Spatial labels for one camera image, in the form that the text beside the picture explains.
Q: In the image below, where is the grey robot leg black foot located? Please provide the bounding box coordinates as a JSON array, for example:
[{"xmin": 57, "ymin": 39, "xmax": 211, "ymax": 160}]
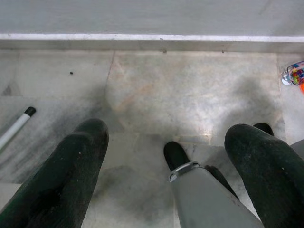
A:
[{"xmin": 163, "ymin": 141, "xmax": 265, "ymax": 228}]

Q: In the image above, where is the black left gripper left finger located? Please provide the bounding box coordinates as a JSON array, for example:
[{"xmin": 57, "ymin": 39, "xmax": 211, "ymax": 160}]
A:
[{"xmin": 0, "ymin": 118, "xmax": 109, "ymax": 228}]

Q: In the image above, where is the white pole with black tip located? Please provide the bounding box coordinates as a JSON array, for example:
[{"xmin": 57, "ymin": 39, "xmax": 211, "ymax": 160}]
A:
[{"xmin": 0, "ymin": 106, "xmax": 37, "ymax": 152}]

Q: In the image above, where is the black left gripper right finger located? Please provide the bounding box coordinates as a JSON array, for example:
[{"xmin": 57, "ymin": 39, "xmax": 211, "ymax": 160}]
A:
[{"xmin": 224, "ymin": 123, "xmax": 304, "ymax": 228}]

